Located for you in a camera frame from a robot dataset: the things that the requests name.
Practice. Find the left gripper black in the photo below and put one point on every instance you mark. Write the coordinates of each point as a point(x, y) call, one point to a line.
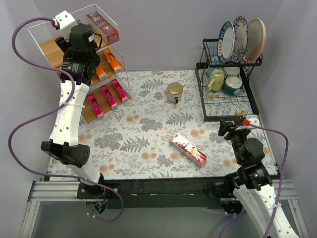
point(61, 42)

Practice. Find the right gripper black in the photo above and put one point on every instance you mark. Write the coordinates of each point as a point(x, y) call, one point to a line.
point(225, 126)

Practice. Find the red 3D toothpaste box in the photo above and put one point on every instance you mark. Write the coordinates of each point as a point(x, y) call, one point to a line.
point(189, 150)
point(103, 27)

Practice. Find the orange toothpaste box top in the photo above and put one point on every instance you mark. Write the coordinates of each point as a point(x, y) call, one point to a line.
point(100, 73)

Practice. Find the orange toothpaste box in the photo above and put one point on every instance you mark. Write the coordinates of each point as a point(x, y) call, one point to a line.
point(100, 73)
point(112, 60)

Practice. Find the pink toothpaste box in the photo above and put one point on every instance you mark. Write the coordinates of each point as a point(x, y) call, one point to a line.
point(110, 99)
point(120, 91)
point(95, 105)

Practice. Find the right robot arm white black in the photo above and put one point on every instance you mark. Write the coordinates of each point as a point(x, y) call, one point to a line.
point(251, 184)

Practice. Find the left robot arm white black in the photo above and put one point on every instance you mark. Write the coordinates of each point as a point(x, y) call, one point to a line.
point(80, 60)

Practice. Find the teal white bowl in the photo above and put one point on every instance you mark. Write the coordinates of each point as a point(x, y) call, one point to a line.
point(232, 85)

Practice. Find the yellow green mug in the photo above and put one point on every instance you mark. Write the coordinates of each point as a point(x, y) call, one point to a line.
point(216, 80)

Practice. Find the white blue patterned bowl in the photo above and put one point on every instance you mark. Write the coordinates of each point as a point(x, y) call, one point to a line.
point(231, 71)

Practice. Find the floral table mat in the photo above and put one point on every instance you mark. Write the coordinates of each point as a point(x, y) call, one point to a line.
point(132, 141)

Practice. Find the light blue cup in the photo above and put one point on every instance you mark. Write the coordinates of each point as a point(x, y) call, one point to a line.
point(213, 62)

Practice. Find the white plate blue rim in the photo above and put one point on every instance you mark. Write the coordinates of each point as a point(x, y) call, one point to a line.
point(226, 40)

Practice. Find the blue floral plate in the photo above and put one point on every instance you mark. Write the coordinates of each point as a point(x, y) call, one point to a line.
point(241, 38)

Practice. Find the cream pink plate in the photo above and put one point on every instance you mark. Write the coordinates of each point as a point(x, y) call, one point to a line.
point(256, 40)

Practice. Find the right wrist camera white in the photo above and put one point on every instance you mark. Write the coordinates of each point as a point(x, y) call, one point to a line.
point(248, 122)

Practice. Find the black wire dish rack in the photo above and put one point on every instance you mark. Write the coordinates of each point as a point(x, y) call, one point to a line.
point(219, 104)

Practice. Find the white wire wooden shelf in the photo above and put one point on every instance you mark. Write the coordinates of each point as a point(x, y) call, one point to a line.
point(45, 34)

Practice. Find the cream mug black handle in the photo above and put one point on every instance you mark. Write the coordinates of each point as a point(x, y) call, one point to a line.
point(174, 92)

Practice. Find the aluminium frame rail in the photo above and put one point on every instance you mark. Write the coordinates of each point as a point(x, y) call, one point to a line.
point(67, 191)

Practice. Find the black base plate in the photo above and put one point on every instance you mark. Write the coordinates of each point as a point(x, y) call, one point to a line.
point(159, 193)

